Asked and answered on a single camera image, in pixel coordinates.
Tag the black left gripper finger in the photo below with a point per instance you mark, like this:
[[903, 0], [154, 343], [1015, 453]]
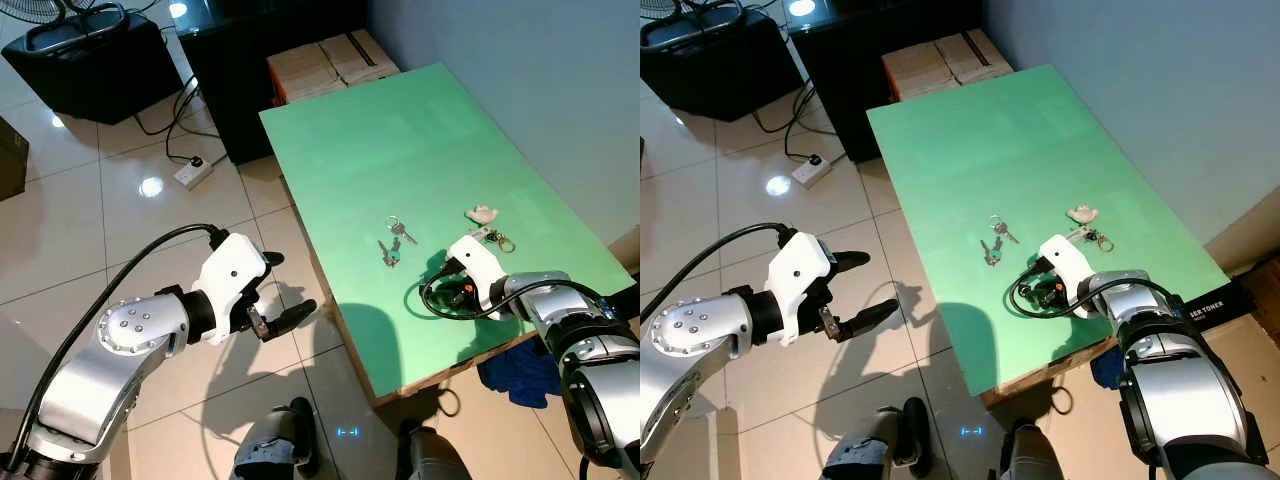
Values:
[[850, 261], [292, 317], [870, 318], [272, 260]]

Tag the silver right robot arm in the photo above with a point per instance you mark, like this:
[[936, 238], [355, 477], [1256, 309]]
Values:
[[1180, 390], [590, 370]]

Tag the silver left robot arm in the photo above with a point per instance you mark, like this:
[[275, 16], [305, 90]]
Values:
[[120, 330], [700, 335]]

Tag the key bunch with teal key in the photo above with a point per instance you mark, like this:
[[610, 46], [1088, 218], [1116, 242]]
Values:
[[993, 250], [393, 250]]

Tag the key bunch with white charm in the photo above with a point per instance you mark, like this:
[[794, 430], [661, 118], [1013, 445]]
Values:
[[1083, 213], [484, 213]]

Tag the white power strip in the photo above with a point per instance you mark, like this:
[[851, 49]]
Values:
[[812, 172], [193, 172]]

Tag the blue cloth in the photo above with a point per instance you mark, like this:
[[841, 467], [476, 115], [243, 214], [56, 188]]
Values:
[[1105, 368], [520, 378]]

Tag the robot left leg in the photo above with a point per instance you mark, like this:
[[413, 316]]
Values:
[[870, 445], [275, 445]]

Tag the green topped wooden table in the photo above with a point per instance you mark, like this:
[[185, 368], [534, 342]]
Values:
[[1000, 150], [400, 150]]

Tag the black laser toner box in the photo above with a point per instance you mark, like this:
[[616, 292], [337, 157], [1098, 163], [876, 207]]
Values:
[[1215, 310], [628, 303]]

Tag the beige wooden panel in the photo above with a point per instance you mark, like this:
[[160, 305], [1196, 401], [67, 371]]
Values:
[[1250, 230], [625, 250]]

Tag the brown cardboard box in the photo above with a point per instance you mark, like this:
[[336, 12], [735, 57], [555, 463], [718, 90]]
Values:
[[915, 70], [300, 72], [358, 55], [972, 55]]

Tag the black glass topped cabinet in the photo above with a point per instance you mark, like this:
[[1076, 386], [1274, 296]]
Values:
[[870, 70], [250, 70]]

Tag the dark brown box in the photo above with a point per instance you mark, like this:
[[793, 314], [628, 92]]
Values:
[[12, 160]]

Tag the black standing fan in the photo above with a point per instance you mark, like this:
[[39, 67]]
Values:
[[655, 6], [80, 6]]

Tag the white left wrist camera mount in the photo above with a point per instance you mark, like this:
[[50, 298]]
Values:
[[232, 268], [805, 268]]

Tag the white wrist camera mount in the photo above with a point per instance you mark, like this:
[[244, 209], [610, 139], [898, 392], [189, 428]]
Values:
[[480, 265], [232, 268], [1070, 265], [805, 268]]

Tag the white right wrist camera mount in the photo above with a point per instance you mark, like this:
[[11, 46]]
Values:
[[1070, 265], [480, 265]]

